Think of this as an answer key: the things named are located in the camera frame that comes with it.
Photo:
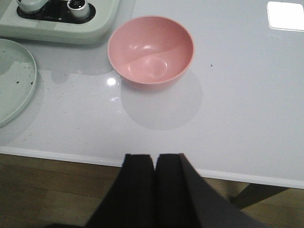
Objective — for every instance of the pink bowl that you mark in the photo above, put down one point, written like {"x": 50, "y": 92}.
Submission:
{"x": 150, "y": 50}

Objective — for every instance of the mint green round plate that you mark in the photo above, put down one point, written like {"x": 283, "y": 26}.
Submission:
{"x": 18, "y": 76}

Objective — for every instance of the mint green breakfast maker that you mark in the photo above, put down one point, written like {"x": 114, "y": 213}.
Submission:
{"x": 54, "y": 22}

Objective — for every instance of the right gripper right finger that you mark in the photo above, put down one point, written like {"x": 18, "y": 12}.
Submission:
{"x": 185, "y": 200}

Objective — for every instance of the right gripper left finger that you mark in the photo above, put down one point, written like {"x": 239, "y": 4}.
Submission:
{"x": 130, "y": 201}

